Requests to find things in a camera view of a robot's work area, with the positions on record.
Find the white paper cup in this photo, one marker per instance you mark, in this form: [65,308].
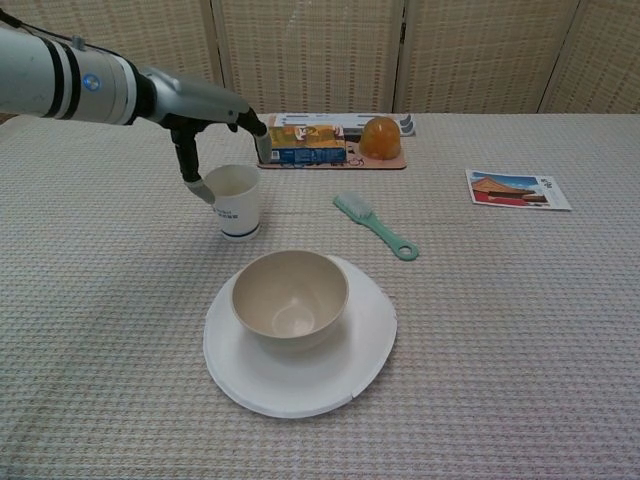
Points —
[240,215]

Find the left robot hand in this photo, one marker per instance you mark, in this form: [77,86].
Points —
[200,100]

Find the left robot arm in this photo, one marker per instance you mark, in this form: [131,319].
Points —
[40,75]

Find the beige bowl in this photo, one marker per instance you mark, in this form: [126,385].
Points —
[290,300]

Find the orange jelly cup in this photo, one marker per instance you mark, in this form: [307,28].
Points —
[380,140]

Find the green brush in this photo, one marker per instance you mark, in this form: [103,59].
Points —
[351,205]

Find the palace picture postcard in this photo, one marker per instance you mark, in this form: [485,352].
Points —
[515,190]

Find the woven beige tablecloth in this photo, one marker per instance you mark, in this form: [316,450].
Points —
[500,325]

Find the pink mat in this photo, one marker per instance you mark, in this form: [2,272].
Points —
[390,164]

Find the blue snack box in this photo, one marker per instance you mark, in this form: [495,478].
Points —
[310,145]

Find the white paper plate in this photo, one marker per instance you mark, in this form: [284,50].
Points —
[300,390]

